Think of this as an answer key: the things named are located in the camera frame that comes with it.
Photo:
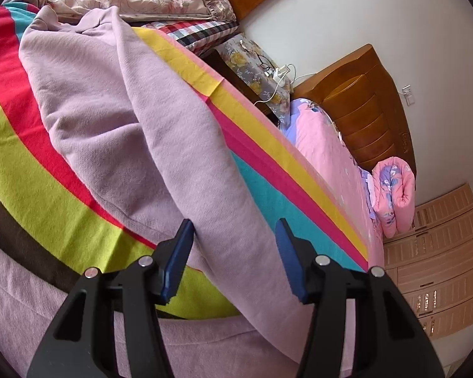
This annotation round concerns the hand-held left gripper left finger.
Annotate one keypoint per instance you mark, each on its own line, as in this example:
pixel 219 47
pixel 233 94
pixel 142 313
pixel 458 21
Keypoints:
pixel 179 260

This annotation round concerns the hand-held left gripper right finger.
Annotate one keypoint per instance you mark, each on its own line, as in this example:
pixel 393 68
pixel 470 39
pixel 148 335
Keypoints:
pixel 291 260

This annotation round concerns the lilac sweatshirt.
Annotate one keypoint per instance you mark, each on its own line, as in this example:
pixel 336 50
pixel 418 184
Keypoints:
pixel 142 126

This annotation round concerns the pink bed sheet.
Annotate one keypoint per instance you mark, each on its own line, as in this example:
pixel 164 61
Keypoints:
pixel 323 153

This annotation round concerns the rolled pink floral quilt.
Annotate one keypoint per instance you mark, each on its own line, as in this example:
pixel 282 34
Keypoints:
pixel 394 193

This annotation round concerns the light wooden wardrobe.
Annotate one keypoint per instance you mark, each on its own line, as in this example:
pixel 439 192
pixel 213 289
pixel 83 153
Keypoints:
pixel 437 252

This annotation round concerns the purple pink floral pillow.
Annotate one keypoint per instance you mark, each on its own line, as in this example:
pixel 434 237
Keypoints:
pixel 299 108

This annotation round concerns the panelled wooden headboard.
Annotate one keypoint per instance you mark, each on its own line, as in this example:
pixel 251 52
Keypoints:
pixel 358 98

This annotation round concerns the white power strip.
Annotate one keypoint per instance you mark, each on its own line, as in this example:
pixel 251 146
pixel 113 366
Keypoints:
pixel 280 72

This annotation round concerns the rainbow striped blanket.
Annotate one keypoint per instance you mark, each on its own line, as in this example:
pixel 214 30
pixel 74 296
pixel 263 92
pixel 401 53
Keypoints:
pixel 23 145

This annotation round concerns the dark wooden nightstand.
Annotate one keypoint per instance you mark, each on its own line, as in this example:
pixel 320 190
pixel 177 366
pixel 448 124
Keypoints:
pixel 220 67

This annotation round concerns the black eyeglasses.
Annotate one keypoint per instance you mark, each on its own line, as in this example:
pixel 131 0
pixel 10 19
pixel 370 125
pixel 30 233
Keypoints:
pixel 266 61

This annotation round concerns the bedside table with floral cover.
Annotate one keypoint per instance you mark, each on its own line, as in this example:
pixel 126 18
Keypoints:
pixel 244 63

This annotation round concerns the plaid bed sheet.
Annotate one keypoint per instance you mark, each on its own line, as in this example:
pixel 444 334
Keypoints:
pixel 205 33

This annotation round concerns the white wall socket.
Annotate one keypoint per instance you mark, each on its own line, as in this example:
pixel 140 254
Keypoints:
pixel 408 94

